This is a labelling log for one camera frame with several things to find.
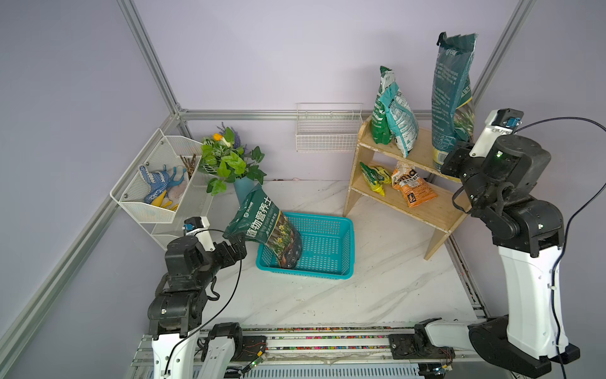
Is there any dark green soil bag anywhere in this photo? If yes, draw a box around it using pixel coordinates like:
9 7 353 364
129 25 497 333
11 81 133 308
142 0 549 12
223 184 302 269
432 32 478 170

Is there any teal white fertilizer bag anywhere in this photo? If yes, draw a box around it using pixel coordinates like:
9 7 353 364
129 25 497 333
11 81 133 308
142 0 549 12
379 80 419 158

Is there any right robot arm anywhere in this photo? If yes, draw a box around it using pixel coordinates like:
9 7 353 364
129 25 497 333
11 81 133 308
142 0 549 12
389 134 580 378

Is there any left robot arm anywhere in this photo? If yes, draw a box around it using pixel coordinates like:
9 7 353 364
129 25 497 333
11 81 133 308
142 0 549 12
148 235 266 378

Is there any wooden two-tier shelf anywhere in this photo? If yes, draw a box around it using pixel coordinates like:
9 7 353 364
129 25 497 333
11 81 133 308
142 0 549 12
343 118 470 261

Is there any orange small bag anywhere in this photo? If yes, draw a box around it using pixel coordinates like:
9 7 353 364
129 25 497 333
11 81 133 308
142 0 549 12
391 162 438 208

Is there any green white tall bag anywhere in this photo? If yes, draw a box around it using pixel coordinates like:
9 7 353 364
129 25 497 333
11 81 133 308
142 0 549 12
371 66 395 145

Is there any yellow green small bag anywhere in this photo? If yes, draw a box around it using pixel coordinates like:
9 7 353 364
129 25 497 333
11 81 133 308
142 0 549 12
359 162 391 197

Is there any teal vase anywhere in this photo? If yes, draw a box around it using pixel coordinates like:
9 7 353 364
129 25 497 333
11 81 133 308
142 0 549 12
234 177 258 205

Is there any yellow toy in rack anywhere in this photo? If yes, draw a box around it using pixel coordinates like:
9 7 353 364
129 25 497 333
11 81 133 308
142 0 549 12
150 190 173 209

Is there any white mesh tiered rack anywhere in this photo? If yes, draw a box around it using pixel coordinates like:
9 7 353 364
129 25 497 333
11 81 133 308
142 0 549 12
110 129 211 249

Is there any artificial green plant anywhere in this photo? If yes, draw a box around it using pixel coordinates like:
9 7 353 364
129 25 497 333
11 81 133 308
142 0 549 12
198 124 267 196

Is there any brown twigs bundle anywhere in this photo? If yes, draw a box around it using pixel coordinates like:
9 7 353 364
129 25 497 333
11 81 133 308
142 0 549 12
180 154 197 179

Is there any blue knitted glove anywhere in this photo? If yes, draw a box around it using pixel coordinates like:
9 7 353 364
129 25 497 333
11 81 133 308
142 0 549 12
138 165 187 205

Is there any teal plastic basket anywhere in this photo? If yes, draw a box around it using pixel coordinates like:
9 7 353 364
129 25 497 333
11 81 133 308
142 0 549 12
257 213 355 280

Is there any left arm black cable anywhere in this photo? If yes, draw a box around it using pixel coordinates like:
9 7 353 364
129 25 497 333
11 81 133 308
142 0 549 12
163 229 244 377

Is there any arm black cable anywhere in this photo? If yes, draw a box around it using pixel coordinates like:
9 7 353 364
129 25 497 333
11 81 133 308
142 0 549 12
513 116 606 379
163 229 244 377

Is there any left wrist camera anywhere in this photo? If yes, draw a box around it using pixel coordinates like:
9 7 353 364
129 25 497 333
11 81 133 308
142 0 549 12
183 216 216 252

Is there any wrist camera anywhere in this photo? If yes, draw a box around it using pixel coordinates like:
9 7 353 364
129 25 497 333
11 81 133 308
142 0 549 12
469 108 524 158
183 216 216 252

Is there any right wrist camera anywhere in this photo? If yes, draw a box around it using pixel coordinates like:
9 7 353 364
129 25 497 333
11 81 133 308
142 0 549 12
469 108 524 158

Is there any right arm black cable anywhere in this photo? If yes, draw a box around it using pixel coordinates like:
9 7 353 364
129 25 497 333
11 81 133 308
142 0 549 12
513 116 606 379

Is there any white wire wall basket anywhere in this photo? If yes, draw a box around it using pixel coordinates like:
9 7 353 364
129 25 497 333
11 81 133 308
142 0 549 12
295 103 363 153

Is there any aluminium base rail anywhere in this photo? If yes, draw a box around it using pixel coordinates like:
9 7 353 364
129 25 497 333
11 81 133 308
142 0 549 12
125 316 522 379

